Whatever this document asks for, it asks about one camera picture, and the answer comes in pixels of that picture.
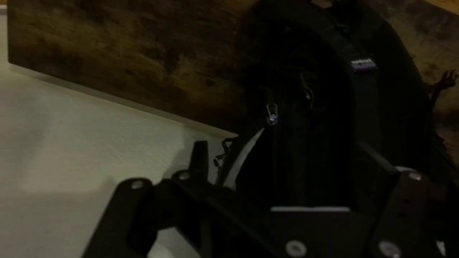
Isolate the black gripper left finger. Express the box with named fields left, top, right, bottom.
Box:
left=81, top=139, right=289, bottom=258

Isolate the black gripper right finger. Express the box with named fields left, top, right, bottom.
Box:
left=354, top=142, right=459, bottom=258

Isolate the black backpack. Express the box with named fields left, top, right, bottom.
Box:
left=213, top=0, right=459, bottom=212

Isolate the dark wooden table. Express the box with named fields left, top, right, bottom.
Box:
left=5, top=0, right=459, bottom=166

